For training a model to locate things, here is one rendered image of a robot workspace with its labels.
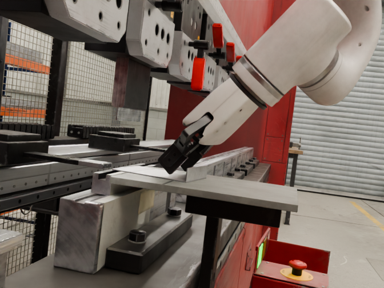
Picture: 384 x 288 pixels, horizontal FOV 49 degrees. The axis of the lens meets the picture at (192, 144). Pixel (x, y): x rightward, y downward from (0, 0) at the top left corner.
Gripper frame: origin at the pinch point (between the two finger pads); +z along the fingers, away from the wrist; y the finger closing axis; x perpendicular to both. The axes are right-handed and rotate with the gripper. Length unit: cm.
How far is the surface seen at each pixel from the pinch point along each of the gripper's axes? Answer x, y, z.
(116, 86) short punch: -13.3, 6.6, -2.1
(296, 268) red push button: 27.4, -32.0, 6.9
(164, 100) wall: -304, -706, 197
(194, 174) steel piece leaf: 3.7, 1.4, -0.7
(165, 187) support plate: 3.8, 8.8, 1.1
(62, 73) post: -86, -83, 46
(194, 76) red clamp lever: -13.4, -14.0, -8.2
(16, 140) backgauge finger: -21.1, 6.1, 18.4
